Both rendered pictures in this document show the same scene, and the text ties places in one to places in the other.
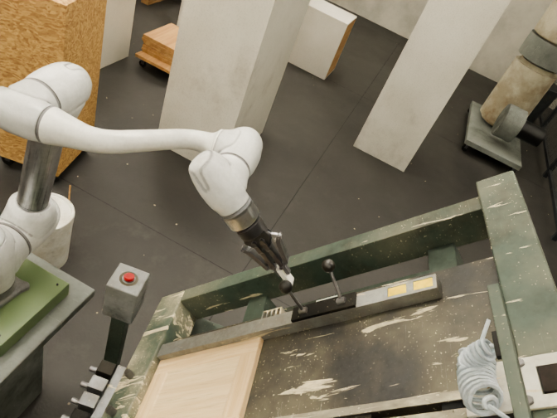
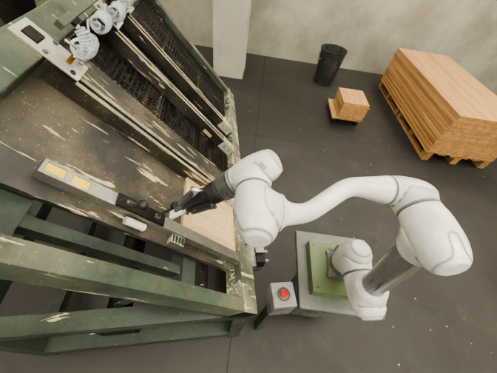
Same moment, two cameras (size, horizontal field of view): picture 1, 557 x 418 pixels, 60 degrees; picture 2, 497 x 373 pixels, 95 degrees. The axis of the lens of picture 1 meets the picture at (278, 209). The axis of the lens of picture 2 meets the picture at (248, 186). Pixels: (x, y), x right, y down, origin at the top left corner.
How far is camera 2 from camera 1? 145 cm
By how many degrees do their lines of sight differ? 92
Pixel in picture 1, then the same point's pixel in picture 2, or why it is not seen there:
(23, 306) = (319, 264)
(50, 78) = (434, 207)
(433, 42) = not seen: outside the picture
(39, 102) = (404, 182)
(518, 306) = (10, 67)
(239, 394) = not seen: hidden behind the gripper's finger
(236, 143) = (262, 189)
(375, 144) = not seen: outside the picture
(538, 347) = (24, 47)
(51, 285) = (319, 284)
